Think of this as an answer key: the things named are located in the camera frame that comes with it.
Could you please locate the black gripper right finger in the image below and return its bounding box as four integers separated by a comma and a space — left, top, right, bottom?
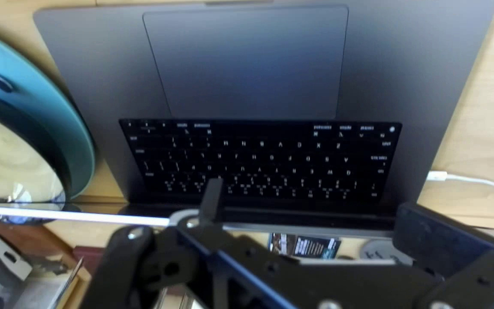
392, 202, 494, 309

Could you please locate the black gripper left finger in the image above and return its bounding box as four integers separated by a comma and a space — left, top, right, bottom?
80, 177, 317, 309

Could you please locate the dark grey laptop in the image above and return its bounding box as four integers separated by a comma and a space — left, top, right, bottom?
0, 0, 494, 237

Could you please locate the teal plate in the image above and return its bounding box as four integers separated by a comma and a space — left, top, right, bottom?
0, 24, 97, 211

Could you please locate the white charging cable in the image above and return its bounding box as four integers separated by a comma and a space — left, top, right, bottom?
425, 168, 494, 197

